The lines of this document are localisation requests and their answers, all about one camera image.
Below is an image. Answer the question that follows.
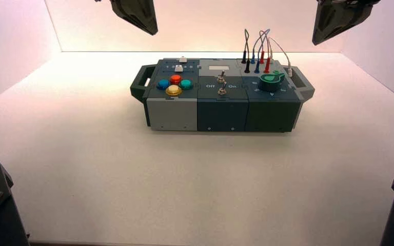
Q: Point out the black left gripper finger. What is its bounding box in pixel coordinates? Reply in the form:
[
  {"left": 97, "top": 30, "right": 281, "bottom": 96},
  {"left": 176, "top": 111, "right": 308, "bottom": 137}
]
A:
[
  {"left": 122, "top": 0, "right": 159, "bottom": 36},
  {"left": 110, "top": 0, "right": 154, "bottom": 36}
]

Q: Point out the green rotary pointer knob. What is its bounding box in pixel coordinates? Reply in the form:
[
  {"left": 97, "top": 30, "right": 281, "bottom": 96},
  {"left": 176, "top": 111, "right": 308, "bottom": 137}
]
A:
[{"left": 258, "top": 73, "right": 287, "bottom": 93}]

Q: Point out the white banana plug cable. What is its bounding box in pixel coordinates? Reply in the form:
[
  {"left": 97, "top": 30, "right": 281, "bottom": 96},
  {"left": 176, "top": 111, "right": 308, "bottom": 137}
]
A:
[{"left": 268, "top": 36, "right": 293, "bottom": 77}]

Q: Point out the blue banana plug cable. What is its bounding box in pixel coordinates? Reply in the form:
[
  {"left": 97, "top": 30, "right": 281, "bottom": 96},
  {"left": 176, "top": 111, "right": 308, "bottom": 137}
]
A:
[{"left": 250, "top": 29, "right": 271, "bottom": 74}]

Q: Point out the red banana plug cable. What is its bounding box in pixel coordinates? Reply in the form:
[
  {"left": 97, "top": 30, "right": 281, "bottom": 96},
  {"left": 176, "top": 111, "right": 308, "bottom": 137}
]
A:
[{"left": 259, "top": 30, "right": 272, "bottom": 74}]

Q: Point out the yellow dome push button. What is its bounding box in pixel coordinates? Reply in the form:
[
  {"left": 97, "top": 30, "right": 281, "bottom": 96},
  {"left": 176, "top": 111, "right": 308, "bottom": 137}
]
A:
[{"left": 165, "top": 85, "right": 183, "bottom": 97}]

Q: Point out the grey and teal control box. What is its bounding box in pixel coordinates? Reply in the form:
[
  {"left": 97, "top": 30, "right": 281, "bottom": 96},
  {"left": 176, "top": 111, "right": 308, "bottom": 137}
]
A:
[{"left": 130, "top": 57, "right": 316, "bottom": 133}]

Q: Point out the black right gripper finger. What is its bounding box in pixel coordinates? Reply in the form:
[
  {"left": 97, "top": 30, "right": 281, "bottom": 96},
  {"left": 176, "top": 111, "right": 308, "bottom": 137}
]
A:
[
  {"left": 317, "top": 0, "right": 381, "bottom": 46},
  {"left": 311, "top": 0, "right": 341, "bottom": 46}
]

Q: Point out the black banana plug cable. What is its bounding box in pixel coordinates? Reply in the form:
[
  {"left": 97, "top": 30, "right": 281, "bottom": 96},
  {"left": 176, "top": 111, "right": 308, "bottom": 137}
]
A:
[{"left": 241, "top": 29, "right": 251, "bottom": 74}]

